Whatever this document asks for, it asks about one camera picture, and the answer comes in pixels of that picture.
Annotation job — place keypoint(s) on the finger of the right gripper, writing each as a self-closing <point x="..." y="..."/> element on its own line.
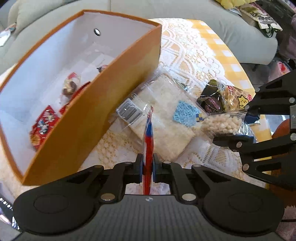
<point x="231" y="141"/>
<point x="252" y="115"/>

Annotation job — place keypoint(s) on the clear rice cracker bag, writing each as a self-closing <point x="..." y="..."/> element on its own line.
<point x="175" y="116"/>

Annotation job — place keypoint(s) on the black chocolate snack bag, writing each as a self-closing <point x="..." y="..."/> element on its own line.
<point x="211" y="99"/>

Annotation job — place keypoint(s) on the red snack bag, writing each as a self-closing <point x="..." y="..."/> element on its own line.
<point x="49" y="117"/>

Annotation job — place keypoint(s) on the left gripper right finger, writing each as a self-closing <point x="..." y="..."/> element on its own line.
<point x="175" y="176"/>

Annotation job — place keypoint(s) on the yellow checkered lace tablecloth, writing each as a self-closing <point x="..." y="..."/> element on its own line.
<point x="194" y="54"/>

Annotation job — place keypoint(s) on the yellow cushion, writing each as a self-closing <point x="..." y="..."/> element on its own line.
<point x="230" y="4"/>

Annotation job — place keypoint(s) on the grey-green sofa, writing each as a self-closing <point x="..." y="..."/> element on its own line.
<point x="34" y="19"/>

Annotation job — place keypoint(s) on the waffle package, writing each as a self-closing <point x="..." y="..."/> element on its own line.
<point x="234" y="98"/>

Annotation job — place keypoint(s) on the white puffs bag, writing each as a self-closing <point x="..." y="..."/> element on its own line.
<point x="224" y="124"/>

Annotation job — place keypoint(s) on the paper booklet on sofa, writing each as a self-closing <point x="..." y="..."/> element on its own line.
<point x="6" y="33"/>

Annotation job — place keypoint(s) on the smartphone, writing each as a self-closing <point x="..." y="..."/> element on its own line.
<point x="7" y="215"/>

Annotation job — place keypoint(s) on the red blue packet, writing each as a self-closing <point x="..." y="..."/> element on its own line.
<point x="148" y="153"/>

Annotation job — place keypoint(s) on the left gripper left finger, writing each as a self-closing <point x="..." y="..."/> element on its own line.
<point x="114" y="181"/>

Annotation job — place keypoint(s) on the sausage stick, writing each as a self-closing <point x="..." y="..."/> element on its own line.
<point x="101" y="68"/>

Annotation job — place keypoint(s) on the orange cardboard box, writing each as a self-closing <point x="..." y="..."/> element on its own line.
<point x="129" y="45"/>

